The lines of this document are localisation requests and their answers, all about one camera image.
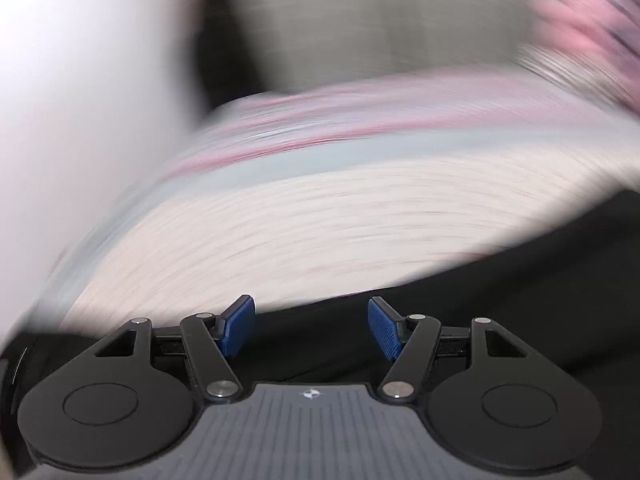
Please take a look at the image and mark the black pants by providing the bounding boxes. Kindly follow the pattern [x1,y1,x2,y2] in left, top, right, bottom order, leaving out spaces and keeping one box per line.
[220,187,640,441]

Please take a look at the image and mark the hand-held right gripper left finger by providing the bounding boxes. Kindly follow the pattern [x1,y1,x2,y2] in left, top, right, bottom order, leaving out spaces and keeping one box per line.
[94,294,257,404]

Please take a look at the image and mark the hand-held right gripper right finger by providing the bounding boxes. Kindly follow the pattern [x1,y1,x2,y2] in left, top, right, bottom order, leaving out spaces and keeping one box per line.
[367,296,529,404]

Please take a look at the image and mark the cherry print bedsheet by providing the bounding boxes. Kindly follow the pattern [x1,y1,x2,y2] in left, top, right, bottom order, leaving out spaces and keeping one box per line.
[30,67,640,333]

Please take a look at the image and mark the dark cloth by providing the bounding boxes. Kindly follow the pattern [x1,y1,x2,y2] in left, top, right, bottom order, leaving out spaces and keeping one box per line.
[187,0,263,113]

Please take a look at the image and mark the pink cloth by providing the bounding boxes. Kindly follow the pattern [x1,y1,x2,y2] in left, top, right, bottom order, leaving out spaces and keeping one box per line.
[520,0,640,111]

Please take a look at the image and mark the grey curtain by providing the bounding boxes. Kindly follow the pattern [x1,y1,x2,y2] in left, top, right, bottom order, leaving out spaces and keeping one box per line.
[220,0,531,96]

